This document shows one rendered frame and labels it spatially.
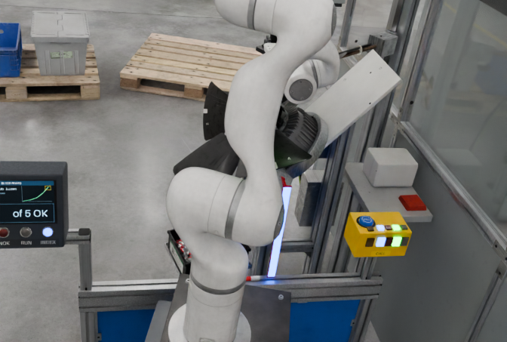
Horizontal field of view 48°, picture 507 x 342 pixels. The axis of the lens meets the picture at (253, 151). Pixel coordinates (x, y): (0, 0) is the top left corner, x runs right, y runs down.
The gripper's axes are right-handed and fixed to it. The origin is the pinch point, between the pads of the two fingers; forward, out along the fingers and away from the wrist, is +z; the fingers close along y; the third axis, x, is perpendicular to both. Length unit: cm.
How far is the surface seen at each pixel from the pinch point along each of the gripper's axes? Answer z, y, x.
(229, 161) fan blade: 0.1, -9.5, -42.4
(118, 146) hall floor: 181, -50, -149
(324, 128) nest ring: 3.8, 22.3, -31.1
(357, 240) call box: -41, 21, -42
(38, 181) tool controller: -40, -63, -22
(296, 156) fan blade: -22.6, 5.3, -25.5
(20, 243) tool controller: -44, -67, -37
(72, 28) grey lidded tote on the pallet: 279, -86, -104
